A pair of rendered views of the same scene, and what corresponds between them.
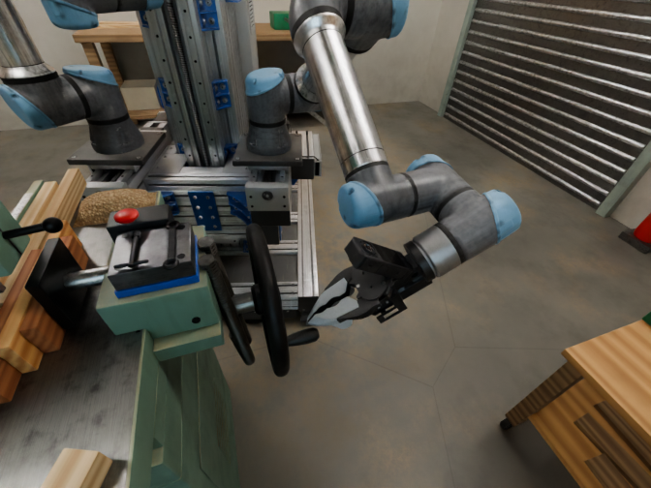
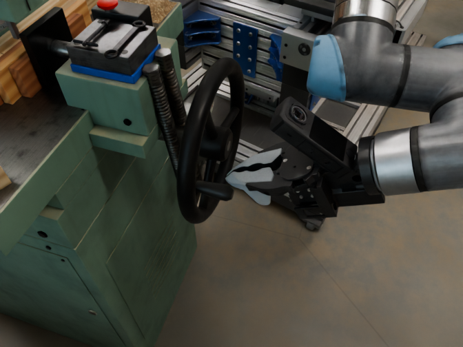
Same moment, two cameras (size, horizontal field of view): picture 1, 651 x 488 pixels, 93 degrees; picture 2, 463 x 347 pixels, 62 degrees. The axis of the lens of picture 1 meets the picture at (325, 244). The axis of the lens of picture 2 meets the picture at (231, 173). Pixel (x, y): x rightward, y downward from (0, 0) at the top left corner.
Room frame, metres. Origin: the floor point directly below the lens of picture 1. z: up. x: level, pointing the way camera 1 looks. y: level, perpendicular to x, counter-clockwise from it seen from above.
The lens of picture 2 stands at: (0.01, -0.21, 1.29)
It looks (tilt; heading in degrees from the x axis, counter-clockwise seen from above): 49 degrees down; 39
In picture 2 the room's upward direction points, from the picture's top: straight up
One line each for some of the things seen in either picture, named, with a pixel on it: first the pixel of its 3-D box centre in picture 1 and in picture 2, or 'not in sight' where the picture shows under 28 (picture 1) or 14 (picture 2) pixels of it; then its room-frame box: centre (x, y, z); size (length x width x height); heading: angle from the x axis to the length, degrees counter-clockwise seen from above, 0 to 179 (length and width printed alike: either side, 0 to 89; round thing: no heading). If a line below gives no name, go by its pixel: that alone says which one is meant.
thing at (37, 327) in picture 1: (60, 288); (54, 53); (0.27, 0.38, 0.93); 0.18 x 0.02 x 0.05; 21
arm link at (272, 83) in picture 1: (267, 94); not in sight; (1.01, 0.21, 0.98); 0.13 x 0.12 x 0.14; 116
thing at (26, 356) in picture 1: (47, 285); (48, 47); (0.27, 0.40, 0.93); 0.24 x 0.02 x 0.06; 21
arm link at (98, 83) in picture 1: (94, 90); not in sight; (0.95, 0.71, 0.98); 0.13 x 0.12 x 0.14; 150
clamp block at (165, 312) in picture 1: (166, 281); (125, 79); (0.31, 0.24, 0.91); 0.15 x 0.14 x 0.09; 21
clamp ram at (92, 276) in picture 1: (86, 278); (67, 49); (0.27, 0.33, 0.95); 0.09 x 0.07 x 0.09; 21
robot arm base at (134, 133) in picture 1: (113, 129); not in sight; (0.96, 0.70, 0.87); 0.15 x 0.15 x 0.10
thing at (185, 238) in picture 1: (152, 243); (118, 36); (0.31, 0.24, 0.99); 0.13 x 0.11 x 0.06; 21
